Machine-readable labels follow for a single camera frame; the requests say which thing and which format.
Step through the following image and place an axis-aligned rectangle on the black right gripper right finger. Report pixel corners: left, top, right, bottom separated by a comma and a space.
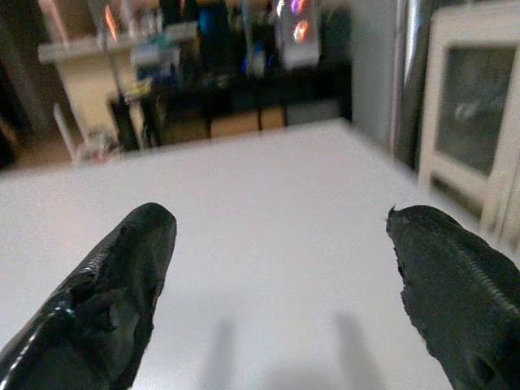
384, 204, 520, 390

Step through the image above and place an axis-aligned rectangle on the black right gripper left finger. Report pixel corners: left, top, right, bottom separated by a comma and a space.
0, 202, 178, 390

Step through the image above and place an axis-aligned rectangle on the white glass-door cabinet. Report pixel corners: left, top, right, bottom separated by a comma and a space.
417, 2, 520, 249

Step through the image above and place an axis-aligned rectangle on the brown cardboard box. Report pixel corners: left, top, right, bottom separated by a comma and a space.
259, 107, 288, 131
209, 112, 261, 139

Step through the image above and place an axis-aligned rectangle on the black low shelf unit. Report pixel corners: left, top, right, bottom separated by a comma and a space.
108, 60, 353, 148

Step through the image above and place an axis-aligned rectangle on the blue bottle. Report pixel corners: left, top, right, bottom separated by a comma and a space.
197, 6, 228, 58

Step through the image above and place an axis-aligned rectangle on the white computer case with lights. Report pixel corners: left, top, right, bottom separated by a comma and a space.
274, 0, 322, 69

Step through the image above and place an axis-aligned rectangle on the white wall shelf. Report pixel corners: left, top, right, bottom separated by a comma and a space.
37, 22, 200, 64

